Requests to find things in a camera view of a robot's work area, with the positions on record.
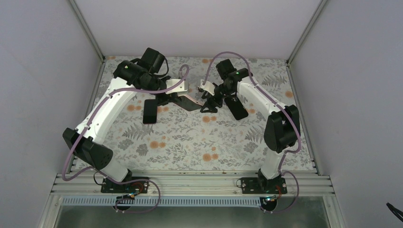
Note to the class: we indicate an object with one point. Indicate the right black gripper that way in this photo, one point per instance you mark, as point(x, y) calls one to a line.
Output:
point(209, 103)

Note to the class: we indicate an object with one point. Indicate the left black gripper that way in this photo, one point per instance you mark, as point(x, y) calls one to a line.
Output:
point(159, 101)

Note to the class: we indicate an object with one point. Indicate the magenta phone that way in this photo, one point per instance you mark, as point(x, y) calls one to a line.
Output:
point(150, 111)

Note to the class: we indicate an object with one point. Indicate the black phone case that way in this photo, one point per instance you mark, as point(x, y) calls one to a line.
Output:
point(236, 107)

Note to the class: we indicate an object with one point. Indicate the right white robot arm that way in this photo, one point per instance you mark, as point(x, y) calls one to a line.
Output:
point(282, 128)

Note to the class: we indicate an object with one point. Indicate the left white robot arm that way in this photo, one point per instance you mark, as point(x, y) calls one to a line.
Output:
point(140, 75)

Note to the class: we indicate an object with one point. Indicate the floral patterned table mat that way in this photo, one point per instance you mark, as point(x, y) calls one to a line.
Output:
point(182, 140)

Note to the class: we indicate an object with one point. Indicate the black object at edge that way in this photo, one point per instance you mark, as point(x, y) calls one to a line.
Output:
point(398, 213)

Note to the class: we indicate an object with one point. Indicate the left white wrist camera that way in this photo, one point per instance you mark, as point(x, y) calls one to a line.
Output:
point(181, 88)

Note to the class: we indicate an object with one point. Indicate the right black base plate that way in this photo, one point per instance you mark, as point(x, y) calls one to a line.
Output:
point(250, 185)

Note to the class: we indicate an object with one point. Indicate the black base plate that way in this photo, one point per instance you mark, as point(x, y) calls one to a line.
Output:
point(139, 186)
point(250, 185)

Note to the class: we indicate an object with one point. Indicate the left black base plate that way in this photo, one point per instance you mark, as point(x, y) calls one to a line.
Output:
point(139, 186)

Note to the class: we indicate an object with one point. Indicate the aluminium rail frame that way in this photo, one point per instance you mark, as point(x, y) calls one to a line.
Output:
point(195, 178)

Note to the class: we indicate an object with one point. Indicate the grey slotted cable duct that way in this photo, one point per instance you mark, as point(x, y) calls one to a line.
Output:
point(164, 201)

